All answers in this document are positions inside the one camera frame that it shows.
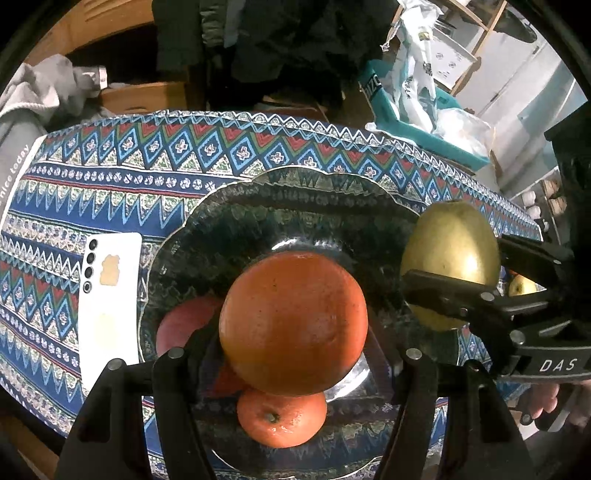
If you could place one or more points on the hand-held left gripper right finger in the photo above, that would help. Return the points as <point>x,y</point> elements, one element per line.
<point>415,383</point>

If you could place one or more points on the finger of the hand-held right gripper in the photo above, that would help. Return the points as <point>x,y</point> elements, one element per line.
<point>443,288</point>
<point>540,258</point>

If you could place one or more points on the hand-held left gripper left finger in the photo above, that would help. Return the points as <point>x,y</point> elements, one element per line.
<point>205,357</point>

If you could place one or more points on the yellow-green pear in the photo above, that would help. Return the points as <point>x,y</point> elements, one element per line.
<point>452,249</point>

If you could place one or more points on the red apple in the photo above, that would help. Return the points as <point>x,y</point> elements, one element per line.
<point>184,323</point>

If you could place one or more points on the large orange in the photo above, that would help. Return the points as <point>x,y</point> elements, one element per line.
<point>291,323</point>

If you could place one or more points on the medium orange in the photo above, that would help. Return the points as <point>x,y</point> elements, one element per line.
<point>281,420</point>

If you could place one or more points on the dark glass plate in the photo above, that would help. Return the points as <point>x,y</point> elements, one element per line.
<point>300,217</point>

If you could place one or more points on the person's right hand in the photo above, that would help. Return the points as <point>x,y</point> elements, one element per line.
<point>540,401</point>

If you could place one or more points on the small yellow pear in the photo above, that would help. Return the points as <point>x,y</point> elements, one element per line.
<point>521,287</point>

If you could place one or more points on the white smartphone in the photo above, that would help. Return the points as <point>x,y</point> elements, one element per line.
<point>115,300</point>

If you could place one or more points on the clear plastic bags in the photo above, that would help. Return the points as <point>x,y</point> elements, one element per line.
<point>461,129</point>

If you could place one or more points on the teal plastic crate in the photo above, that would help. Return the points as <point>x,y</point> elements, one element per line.
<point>383,106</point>

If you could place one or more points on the blue patterned tablecloth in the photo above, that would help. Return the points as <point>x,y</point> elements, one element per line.
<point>138,152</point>

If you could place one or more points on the white rice bag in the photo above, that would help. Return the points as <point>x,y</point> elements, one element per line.
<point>415,69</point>

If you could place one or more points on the flat cardboard box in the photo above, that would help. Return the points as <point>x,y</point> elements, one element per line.
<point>295,108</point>

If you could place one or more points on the wooden shelf rack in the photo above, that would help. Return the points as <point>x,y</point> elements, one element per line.
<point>489,27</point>

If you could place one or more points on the wooden box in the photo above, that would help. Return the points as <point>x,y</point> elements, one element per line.
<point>138,97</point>

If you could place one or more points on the grey printed cloth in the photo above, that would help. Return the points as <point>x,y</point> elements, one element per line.
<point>14,161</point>

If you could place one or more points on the black jacket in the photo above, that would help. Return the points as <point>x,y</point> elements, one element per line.
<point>286,46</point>

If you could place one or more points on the pile of grey clothes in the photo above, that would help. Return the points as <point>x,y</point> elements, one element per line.
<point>41,92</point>

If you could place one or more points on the wooden louvered wardrobe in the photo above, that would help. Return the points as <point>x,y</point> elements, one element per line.
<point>92,27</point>

